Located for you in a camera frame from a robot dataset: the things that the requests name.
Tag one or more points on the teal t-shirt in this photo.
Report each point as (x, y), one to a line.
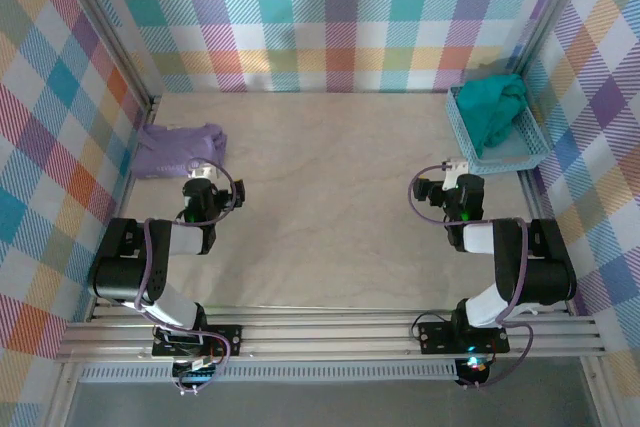
(487, 107)

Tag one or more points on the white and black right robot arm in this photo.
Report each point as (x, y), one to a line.
(545, 272)

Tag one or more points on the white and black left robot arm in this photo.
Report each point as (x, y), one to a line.
(120, 277)

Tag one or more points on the folded purple t-shirt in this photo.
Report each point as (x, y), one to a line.
(170, 152)

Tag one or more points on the light blue plastic basket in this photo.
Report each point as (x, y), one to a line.
(500, 165)

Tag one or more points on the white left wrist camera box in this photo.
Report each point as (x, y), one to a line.
(202, 169)

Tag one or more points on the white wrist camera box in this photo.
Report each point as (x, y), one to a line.
(456, 169)
(202, 169)

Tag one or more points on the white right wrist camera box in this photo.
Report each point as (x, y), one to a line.
(456, 169)

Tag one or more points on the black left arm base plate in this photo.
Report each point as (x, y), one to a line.
(227, 339)

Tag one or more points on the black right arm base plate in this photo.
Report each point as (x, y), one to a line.
(432, 339)

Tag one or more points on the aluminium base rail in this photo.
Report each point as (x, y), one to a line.
(330, 337)

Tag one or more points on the aluminium corner post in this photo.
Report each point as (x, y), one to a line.
(110, 42)
(550, 12)

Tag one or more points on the aluminium frame leg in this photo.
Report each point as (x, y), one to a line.
(597, 387)
(60, 397)

